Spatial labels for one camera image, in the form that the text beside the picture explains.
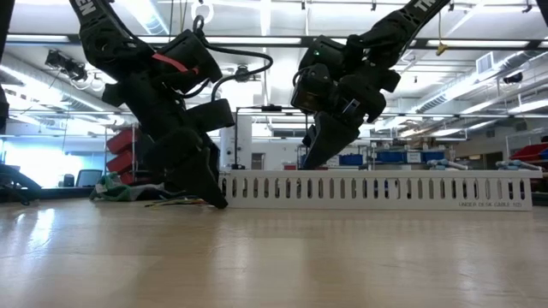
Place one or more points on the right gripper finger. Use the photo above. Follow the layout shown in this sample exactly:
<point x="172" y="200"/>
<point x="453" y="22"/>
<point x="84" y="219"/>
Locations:
<point x="329" y="139"/>
<point x="309" y="139"/>

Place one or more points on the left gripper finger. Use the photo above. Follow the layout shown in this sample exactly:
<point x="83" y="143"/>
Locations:
<point x="197" y="179"/>

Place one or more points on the white raceway cover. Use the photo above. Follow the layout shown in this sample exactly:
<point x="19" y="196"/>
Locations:
<point x="428" y="173"/>

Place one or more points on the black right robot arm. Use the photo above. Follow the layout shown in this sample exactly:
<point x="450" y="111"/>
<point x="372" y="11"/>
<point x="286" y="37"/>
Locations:
<point x="385" y="30"/>

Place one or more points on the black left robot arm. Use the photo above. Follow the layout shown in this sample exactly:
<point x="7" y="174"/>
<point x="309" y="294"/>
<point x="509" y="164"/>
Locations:
<point x="107" y="43"/>

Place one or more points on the blue storage bin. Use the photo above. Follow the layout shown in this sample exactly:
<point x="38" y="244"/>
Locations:
<point x="352" y="159"/>
<point x="406" y="156"/>

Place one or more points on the red storage bin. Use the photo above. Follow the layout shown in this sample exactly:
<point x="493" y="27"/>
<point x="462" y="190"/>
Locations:
<point x="120" y="162"/>
<point x="122" y="143"/>

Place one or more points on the black metal gantry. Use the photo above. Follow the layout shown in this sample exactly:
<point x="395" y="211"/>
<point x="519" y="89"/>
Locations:
<point x="271" y="108"/>

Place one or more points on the white building column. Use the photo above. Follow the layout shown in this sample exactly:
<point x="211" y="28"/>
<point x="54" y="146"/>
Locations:
<point x="244" y="145"/>

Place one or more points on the grey work glove green cuff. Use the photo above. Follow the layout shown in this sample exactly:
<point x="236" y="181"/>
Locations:
<point x="113" y="190"/>

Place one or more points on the pale blue roll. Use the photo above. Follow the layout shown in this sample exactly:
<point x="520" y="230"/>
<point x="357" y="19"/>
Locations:
<point x="445" y="164"/>
<point x="516" y="164"/>

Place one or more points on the white air vent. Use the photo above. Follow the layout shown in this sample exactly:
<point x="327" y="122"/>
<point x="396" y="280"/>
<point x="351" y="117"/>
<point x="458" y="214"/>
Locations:
<point x="485" y="63"/>

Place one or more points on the black ceiling device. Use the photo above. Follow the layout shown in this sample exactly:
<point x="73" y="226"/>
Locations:
<point x="513" y="78"/>

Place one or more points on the red plastic crate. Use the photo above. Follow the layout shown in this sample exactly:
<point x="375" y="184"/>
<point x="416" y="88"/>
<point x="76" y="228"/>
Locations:
<point x="531" y="152"/>

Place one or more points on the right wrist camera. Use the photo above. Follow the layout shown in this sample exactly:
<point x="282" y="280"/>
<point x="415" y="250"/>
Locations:
<point x="310" y="90"/>

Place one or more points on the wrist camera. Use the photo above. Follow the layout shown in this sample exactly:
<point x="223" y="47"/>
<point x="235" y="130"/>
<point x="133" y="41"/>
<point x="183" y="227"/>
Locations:
<point x="310" y="90"/>
<point x="212" y="115"/>

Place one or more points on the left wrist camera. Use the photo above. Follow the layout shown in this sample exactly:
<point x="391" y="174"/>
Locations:
<point x="212" y="115"/>

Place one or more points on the black dome camera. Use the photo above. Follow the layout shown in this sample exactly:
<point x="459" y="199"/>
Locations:
<point x="242" y="75"/>

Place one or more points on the black camera on bracket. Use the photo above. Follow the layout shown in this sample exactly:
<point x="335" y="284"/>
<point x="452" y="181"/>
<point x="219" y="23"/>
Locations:
<point x="64" y="64"/>

